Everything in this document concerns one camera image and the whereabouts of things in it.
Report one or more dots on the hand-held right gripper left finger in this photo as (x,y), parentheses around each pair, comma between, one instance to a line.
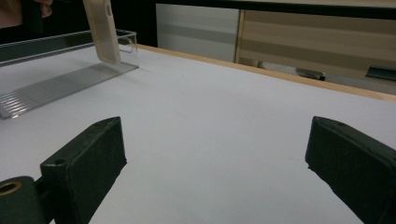
(85,168)

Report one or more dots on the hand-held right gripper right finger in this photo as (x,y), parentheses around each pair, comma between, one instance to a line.
(355,165)

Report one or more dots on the clear plastic tray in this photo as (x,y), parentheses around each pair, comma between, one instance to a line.
(56,87)

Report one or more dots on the beige patterned phone case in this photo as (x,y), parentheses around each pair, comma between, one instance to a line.
(104,34)

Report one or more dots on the wooden table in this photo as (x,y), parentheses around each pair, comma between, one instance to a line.
(264,73)

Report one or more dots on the wooden cabinet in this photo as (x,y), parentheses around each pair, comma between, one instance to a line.
(311,40)

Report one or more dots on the black curtain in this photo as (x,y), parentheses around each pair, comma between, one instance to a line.
(137,18)

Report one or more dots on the white cabinet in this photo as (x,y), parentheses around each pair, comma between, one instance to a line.
(197,32)

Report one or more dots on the black frame crossbar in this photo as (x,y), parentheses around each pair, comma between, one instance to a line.
(280,7)

